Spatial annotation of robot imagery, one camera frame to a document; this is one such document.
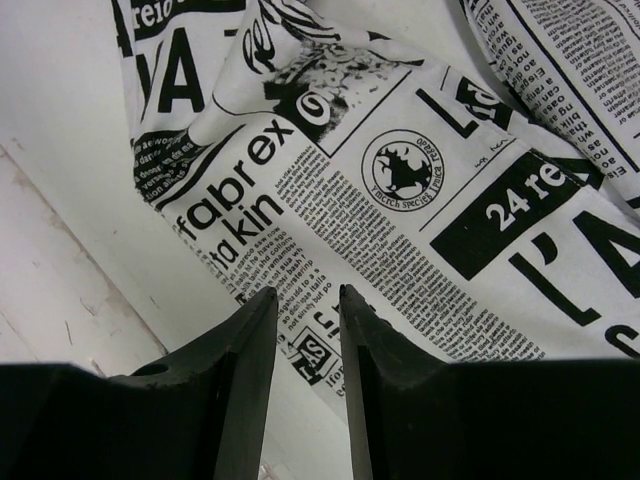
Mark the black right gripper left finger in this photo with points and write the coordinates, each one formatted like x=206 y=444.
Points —
x=196 y=413

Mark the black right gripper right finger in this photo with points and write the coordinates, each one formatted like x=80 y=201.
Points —
x=413 y=416

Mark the newspaper print trousers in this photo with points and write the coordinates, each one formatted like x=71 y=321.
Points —
x=288 y=150

